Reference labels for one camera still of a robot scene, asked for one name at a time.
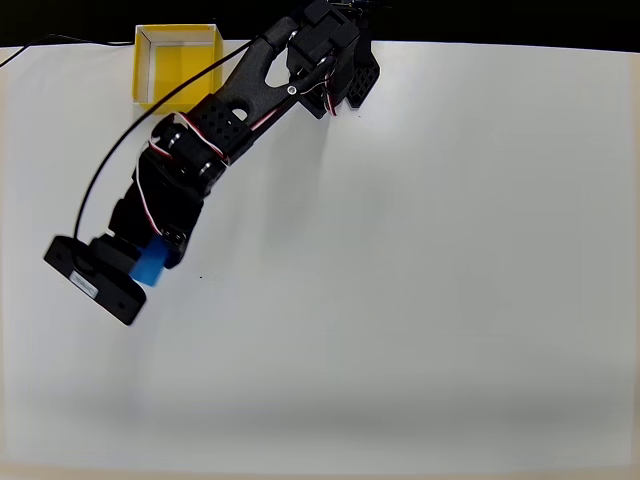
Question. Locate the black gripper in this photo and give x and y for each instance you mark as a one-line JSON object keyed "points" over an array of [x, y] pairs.
{"points": [[176, 243]]}

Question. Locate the blue cube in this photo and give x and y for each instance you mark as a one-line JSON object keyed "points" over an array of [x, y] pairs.
{"points": [[149, 267]]}

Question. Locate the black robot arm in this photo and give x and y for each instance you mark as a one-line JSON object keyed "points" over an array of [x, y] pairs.
{"points": [[250, 85]]}

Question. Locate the yellow cardboard box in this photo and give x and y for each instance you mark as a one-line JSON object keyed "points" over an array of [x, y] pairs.
{"points": [[170, 60]]}

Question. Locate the black bar webcam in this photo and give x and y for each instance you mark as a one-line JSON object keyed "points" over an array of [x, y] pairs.
{"points": [[107, 295]]}

